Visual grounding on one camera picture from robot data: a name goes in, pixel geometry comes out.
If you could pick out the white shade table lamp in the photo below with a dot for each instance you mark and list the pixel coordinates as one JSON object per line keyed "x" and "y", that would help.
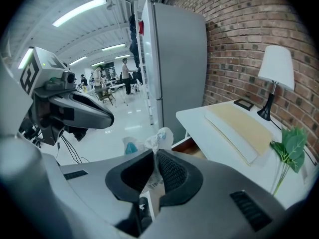
{"x": 276, "y": 66}

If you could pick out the black picture frame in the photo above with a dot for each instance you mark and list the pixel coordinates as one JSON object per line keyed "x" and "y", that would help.
{"x": 244, "y": 103}

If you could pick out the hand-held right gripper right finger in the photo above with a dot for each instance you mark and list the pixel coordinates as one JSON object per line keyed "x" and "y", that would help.
{"x": 211, "y": 203}

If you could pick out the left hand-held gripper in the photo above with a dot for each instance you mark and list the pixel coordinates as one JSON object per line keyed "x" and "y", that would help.
{"x": 40, "y": 66}

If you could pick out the round white side table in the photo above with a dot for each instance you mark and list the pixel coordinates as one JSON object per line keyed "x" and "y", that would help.
{"x": 117, "y": 85}

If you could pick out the beige book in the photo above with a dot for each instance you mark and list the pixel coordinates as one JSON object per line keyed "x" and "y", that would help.
{"x": 239, "y": 128}

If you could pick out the white drawer with brown inside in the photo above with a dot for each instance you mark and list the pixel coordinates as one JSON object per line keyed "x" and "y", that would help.
{"x": 189, "y": 148}

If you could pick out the grey refrigerator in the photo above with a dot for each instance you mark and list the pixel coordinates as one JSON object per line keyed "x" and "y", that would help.
{"x": 179, "y": 71}

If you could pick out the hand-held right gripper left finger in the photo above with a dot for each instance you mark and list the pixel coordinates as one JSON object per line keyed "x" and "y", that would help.
{"x": 94, "y": 195}

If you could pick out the white desk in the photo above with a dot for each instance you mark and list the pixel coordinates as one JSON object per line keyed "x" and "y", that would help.
{"x": 192, "y": 123}

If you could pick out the grey gripper camera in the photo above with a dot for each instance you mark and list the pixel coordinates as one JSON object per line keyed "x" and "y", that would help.
{"x": 66, "y": 80}

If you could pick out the green leaf sprig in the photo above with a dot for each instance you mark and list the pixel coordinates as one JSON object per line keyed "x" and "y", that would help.
{"x": 294, "y": 146}

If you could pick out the ceiling light tube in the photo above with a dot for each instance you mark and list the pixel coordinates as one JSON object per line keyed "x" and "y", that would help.
{"x": 79, "y": 12}
{"x": 113, "y": 47}
{"x": 78, "y": 60}
{"x": 25, "y": 58}

